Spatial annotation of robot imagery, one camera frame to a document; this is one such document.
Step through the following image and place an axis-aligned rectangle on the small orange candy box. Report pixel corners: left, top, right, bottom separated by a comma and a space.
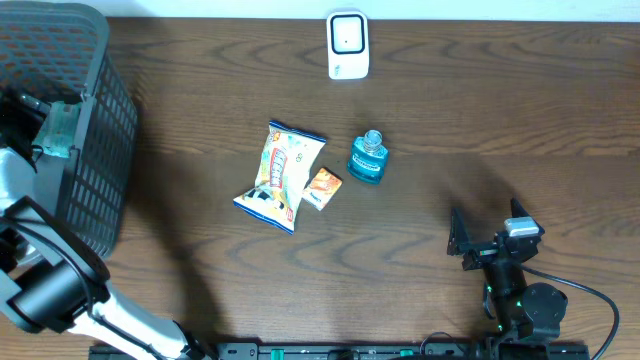
302, 168, 343, 211

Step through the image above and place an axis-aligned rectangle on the grey plastic mesh basket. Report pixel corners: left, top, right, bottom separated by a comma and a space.
1, 1, 138, 258

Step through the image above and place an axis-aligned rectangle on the pale green wipes pack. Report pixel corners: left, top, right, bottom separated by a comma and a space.
32, 102, 81, 158

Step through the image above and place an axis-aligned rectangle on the white barcode scanner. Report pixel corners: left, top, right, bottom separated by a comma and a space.
326, 11, 370, 80

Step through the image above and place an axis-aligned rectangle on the teal mouthwash bottle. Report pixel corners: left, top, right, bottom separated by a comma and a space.
347, 130, 389, 185

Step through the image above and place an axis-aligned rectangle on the yellow snack bag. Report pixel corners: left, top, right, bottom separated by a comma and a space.
233, 120, 326, 235

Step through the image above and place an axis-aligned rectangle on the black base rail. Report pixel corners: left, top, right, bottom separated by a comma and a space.
88, 341, 591, 360

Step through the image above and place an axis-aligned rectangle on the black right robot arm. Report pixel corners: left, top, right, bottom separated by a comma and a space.
447, 198, 568, 359

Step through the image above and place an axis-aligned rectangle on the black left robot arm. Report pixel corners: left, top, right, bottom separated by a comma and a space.
1, 91, 219, 359

